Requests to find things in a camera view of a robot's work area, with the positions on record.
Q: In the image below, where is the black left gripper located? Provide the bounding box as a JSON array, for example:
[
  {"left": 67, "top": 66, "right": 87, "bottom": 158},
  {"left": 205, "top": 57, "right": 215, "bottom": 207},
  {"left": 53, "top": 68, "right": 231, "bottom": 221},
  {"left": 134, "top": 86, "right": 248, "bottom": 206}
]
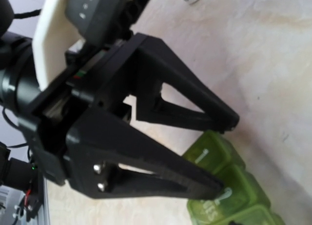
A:
[{"left": 19, "top": 46, "right": 134, "bottom": 186}]

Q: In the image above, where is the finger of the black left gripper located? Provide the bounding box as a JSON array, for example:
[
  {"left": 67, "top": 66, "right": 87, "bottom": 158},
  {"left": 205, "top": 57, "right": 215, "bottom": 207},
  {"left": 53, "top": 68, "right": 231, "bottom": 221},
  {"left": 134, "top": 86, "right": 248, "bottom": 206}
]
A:
[
  {"left": 122, "top": 35, "right": 239, "bottom": 133},
  {"left": 64, "top": 108, "right": 224, "bottom": 200}
]

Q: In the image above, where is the green pill organizer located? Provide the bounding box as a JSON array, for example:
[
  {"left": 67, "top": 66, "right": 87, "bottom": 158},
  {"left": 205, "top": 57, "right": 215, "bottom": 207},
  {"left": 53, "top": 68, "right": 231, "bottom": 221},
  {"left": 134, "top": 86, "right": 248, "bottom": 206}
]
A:
[{"left": 183, "top": 131, "right": 285, "bottom": 225}]

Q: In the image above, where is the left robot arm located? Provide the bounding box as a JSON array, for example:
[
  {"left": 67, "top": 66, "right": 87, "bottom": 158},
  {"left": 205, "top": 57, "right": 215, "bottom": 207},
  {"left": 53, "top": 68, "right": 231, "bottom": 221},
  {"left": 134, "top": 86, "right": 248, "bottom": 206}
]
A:
[{"left": 0, "top": 33, "right": 239, "bottom": 200}]

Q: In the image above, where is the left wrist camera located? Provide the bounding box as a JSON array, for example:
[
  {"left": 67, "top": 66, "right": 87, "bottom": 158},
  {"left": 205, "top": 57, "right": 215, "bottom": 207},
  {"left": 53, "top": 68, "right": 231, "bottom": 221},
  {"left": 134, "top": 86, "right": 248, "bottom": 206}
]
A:
[{"left": 32, "top": 0, "right": 150, "bottom": 91}]

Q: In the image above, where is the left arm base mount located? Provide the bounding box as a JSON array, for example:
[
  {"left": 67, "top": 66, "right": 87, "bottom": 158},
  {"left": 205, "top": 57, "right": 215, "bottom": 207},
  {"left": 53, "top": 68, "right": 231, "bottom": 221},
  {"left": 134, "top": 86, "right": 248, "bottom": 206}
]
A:
[{"left": 13, "top": 160, "right": 44, "bottom": 225}]

